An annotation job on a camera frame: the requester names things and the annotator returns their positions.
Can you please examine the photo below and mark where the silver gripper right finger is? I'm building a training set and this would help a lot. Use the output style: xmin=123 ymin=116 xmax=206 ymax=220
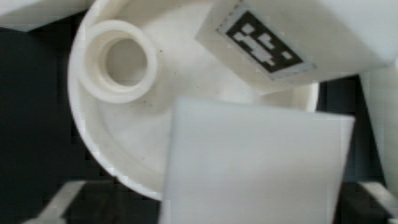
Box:
xmin=340 ymin=182 xmax=398 ymax=224

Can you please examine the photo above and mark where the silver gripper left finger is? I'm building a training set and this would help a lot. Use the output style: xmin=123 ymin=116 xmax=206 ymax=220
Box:
xmin=22 ymin=181 xmax=87 ymax=224

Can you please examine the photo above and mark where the white stool leg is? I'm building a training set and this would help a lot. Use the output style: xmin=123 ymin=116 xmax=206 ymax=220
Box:
xmin=160 ymin=98 xmax=356 ymax=224
xmin=198 ymin=0 xmax=398 ymax=95

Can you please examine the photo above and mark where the white round stool seat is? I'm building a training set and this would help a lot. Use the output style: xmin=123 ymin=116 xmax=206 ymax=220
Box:
xmin=68 ymin=0 xmax=318 ymax=200

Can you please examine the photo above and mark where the white front rail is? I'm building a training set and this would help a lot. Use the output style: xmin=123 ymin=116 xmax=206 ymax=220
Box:
xmin=0 ymin=0 xmax=96 ymax=32

